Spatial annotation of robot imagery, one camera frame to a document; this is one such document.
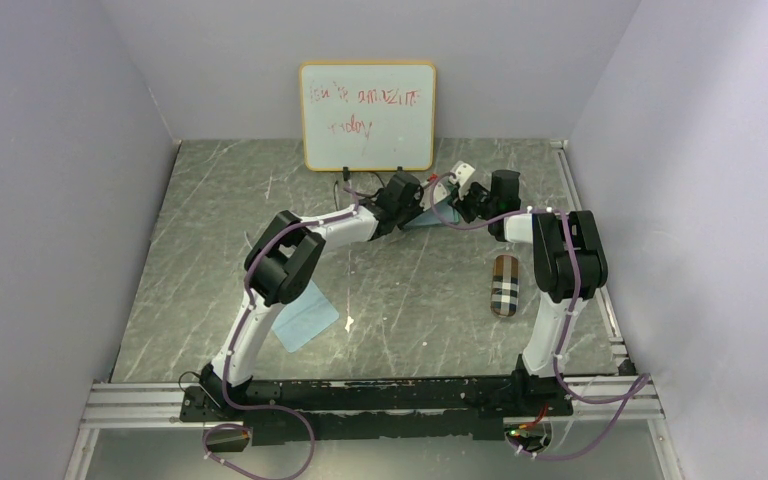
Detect light blue cloth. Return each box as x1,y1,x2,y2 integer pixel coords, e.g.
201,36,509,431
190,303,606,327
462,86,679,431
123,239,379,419
414,204,460,227
272,282,339,353

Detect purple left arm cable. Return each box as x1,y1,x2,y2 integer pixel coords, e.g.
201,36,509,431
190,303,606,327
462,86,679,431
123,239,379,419
201,175,452,480

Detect yellow framed whiteboard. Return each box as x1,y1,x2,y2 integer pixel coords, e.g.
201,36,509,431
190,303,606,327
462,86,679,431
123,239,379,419
298,61,437,172

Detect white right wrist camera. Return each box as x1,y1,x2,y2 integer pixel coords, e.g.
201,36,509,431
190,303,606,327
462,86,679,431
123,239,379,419
449,161,476,199

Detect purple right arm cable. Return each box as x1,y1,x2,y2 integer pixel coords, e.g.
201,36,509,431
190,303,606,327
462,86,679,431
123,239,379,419
428,172,654,463

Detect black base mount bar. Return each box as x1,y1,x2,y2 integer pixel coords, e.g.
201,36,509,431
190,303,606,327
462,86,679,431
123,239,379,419
179,370,574,446

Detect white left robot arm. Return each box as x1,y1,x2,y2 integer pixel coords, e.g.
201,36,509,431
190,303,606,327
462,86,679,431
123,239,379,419
199,171,436,420

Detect brown tortoise sunglasses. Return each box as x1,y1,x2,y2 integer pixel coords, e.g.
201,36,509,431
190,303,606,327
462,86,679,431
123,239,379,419
332,172,385,210

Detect blue glasses case green lining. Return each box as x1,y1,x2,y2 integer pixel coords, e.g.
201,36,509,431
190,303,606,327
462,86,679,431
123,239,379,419
423,182,453,215

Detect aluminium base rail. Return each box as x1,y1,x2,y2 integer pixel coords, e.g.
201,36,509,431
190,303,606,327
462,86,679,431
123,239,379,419
68,139,669,479

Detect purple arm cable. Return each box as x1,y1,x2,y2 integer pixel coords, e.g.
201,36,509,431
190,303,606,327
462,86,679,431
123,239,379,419
428,172,654,463
201,175,452,480

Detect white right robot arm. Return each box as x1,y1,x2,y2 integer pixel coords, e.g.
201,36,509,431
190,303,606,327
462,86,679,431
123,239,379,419
448,163,608,415

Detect plaid glasses case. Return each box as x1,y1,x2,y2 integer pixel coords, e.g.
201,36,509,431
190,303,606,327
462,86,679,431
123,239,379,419
490,254,520,317

